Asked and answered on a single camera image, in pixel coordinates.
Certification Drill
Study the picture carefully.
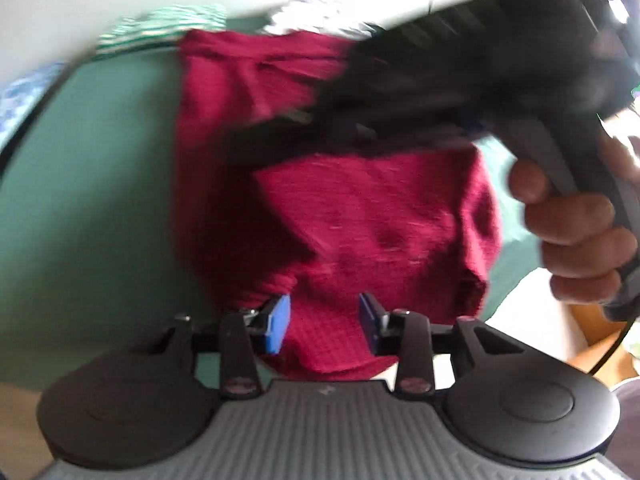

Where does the green white striped folded garment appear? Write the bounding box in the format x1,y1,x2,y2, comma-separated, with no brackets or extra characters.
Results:
95,3,228,57

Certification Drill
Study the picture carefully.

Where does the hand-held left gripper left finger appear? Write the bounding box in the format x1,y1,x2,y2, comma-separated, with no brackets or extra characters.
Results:
145,294,292,401

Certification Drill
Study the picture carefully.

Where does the person's right hand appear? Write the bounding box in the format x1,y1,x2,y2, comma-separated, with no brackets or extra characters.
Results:
507,135,640,306

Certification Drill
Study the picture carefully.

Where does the white crumpled garment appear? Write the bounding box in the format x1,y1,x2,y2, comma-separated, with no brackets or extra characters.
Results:
262,0,383,37

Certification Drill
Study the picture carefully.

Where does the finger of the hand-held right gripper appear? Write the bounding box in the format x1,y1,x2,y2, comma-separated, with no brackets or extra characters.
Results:
225,110,362,168

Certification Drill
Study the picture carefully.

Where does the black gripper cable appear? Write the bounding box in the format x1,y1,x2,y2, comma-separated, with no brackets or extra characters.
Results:
587,317,638,376

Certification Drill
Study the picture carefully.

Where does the red knitted sweater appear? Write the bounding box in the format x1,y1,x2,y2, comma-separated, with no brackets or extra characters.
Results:
172,29,503,381

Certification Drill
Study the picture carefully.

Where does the blue floral towel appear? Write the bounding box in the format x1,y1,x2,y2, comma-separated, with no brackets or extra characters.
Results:
0,61,68,148

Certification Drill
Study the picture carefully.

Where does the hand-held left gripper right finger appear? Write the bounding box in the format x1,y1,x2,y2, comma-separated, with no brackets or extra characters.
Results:
359,292,521,403

